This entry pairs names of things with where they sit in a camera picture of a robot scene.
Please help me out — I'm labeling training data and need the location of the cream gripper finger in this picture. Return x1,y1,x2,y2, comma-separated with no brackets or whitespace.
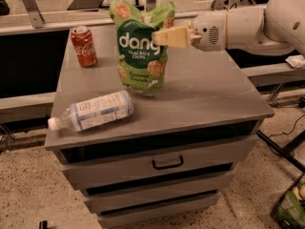
152,26,193,48

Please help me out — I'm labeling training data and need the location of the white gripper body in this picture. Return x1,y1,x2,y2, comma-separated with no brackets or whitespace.
193,11,227,52

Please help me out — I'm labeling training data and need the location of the green rice chip bag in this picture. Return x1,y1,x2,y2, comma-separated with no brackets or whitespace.
110,0,174,94

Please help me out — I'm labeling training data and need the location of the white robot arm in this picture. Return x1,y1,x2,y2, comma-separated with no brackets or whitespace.
152,0,305,55

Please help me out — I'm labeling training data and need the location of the clear bottle with blue label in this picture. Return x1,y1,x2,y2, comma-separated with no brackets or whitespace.
48,91,133,132

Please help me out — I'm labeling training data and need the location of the green bag in basket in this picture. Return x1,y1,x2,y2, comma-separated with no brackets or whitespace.
275,191,305,229

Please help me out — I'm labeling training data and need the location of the white crumpled cloth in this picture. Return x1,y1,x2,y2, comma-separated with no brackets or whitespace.
286,54,305,69

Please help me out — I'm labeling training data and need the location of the red cola can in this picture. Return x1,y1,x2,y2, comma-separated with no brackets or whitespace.
71,26,97,68

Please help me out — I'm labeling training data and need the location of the grey drawer cabinet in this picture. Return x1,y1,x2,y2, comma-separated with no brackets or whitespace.
43,17,275,229

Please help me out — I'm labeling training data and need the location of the black metal stand leg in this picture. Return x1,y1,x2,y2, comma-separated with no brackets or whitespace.
256,130,305,174

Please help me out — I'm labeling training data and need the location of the black drawer handle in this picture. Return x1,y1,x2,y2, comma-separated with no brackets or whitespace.
152,156,184,171

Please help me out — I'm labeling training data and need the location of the black cable on floor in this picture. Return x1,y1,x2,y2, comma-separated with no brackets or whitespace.
268,113,305,157

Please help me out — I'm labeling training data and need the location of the metal railing bracket left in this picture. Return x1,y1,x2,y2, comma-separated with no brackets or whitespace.
22,0,45,29

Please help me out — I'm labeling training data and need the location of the black wire basket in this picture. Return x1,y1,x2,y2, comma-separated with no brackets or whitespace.
271,174,305,229

